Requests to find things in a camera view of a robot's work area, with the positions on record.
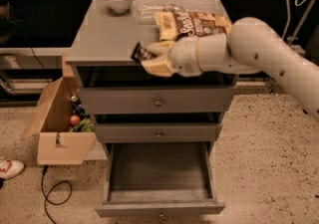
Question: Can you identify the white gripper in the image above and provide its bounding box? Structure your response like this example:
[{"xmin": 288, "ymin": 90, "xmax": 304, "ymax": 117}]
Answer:
[{"xmin": 142, "ymin": 37, "xmax": 202, "ymax": 78}]

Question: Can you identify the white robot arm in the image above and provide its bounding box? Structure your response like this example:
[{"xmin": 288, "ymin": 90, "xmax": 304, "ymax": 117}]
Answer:
[{"xmin": 142, "ymin": 17, "xmax": 319, "ymax": 119}]

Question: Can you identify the grey top drawer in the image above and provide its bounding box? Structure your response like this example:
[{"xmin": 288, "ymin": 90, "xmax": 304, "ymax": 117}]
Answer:
[{"xmin": 78, "ymin": 87, "xmax": 234, "ymax": 114}]

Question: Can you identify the grey wooden drawer cabinet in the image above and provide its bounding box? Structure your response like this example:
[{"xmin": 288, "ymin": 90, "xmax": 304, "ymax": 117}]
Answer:
[{"xmin": 64, "ymin": 0, "xmax": 250, "ymax": 152}]

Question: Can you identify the grey middle drawer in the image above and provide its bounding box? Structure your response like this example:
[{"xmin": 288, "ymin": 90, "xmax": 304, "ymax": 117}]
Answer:
[{"xmin": 95, "ymin": 122, "xmax": 222, "ymax": 143}]

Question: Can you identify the grey open bottom drawer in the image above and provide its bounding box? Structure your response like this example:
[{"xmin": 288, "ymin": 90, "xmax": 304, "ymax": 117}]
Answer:
[{"xmin": 96, "ymin": 142, "xmax": 225, "ymax": 217}]

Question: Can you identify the brown sea salt chip bag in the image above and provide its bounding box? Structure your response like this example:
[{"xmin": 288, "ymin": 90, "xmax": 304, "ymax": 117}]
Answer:
[{"xmin": 155, "ymin": 12, "xmax": 232, "ymax": 41}]

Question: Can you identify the dark soda can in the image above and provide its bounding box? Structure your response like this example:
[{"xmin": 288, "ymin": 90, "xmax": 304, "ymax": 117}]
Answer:
[{"xmin": 70, "ymin": 96, "xmax": 81, "ymax": 108}]

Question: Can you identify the green snack bag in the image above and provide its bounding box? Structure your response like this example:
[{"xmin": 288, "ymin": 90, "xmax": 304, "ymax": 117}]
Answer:
[{"xmin": 71, "ymin": 118, "xmax": 94, "ymax": 132}]

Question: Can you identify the red apple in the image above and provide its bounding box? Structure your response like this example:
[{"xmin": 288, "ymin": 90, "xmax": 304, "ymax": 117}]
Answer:
[{"xmin": 69, "ymin": 114, "xmax": 81, "ymax": 126}]

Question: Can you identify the open cardboard box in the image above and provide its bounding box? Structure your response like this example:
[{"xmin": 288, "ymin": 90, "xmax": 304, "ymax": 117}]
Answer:
[{"xmin": 21, "ymin": 78, "xmax": 107, "ymax": 165}]

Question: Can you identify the white and orange sneaker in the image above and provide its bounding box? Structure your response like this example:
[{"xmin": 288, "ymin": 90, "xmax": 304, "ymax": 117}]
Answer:
[{"xmin": 0, "ymin": 157, "xmax": 25, "ymax": 180}]

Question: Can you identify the black floor cable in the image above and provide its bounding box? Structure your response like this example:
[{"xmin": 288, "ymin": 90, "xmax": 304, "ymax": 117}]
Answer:
[{"xmin": 40, "ymin": 165, "xmax": 73, "ymax": 224}]

